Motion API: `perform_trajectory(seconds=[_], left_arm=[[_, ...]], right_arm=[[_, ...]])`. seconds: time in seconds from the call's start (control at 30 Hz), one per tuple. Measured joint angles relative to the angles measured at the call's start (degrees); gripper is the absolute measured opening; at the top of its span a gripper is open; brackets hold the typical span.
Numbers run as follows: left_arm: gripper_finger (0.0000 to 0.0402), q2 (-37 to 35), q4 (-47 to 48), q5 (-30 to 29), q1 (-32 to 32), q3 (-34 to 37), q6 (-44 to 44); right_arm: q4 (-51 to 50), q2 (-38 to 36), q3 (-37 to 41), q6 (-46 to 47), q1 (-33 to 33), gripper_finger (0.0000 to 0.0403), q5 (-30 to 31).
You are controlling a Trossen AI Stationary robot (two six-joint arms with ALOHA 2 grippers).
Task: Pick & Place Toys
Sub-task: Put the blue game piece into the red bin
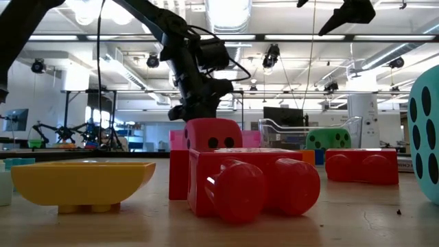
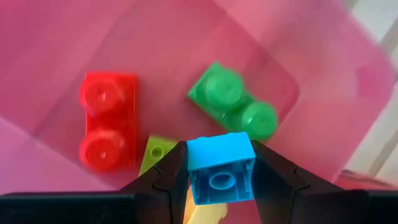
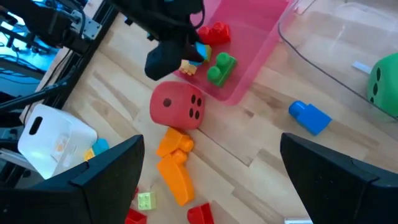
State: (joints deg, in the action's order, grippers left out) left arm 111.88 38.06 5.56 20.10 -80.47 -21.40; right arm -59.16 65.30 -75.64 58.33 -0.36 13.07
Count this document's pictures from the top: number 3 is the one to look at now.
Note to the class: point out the red two-stud block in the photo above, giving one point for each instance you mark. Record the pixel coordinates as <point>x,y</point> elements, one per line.
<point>200,215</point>
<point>135,217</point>
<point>214,34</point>

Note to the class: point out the light green small brick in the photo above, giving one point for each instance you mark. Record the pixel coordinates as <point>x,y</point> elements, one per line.
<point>146,201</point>

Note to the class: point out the short orange block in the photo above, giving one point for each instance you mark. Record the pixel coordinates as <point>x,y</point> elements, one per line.
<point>172,143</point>

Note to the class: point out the blue one-stud block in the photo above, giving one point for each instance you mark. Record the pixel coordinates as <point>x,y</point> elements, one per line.
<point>311,119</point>

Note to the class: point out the cyan small brick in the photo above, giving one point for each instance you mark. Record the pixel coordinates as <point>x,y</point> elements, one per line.
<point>100,146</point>
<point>205,51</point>

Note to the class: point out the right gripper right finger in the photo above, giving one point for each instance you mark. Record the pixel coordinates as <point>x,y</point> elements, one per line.
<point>335,196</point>

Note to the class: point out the pale yellow small brick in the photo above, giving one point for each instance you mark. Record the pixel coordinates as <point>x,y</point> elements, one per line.
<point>187,68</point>

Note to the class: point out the white plastic bin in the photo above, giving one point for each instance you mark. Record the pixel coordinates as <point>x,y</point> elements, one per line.
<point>46,140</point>

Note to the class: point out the green foam die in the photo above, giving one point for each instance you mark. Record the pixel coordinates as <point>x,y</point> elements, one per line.
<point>385,84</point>

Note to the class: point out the small red brick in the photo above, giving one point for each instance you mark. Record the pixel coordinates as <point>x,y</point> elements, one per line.
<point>136,193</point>

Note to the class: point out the clear plastic bin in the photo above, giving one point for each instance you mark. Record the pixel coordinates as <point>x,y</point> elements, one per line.
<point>326,40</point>

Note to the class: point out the pink plastic bin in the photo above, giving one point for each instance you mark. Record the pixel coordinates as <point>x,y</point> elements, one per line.
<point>248,46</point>

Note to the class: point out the green two-stud block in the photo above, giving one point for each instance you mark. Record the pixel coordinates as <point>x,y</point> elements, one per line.
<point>222,70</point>

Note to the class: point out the long orange block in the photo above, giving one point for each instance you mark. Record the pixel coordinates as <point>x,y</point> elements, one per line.
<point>177,180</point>

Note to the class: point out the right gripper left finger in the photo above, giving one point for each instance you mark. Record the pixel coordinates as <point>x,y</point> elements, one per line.
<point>93,199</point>

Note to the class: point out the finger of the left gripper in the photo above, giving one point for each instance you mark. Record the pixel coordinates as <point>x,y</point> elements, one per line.
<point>164,60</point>

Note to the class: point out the red foam die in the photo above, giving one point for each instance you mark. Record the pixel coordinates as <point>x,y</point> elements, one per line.
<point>174,105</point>

